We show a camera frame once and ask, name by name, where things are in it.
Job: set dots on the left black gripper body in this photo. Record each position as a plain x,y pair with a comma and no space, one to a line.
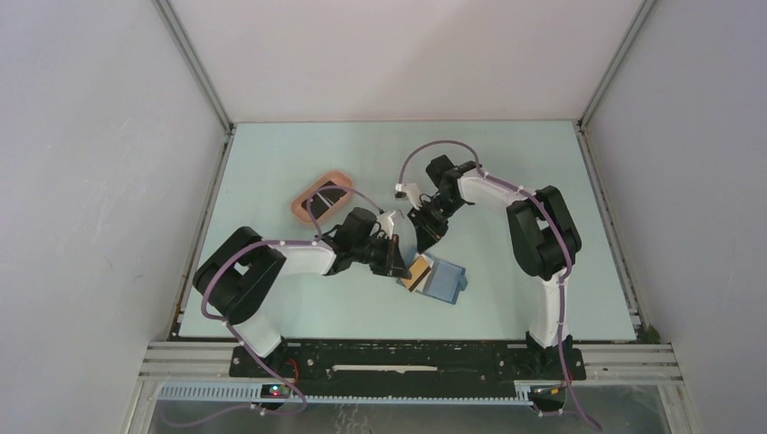
377,252

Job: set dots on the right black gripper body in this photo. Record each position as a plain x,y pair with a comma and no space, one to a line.
440,209

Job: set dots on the gold credit card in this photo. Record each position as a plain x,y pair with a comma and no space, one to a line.
419,270

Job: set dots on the blue card holder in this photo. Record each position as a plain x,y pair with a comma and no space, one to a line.
446,281

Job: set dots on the black credit card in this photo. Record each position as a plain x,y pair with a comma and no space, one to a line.
322,202

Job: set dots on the pink oval tray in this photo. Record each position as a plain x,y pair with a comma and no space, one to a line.
337,177

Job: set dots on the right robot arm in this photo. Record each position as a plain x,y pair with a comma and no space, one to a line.
543,236

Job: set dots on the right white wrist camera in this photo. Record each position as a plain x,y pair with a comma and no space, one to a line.
410,192

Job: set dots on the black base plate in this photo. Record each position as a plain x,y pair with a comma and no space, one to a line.
413,369

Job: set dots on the aluminium frame rail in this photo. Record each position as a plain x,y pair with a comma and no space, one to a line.
187,371

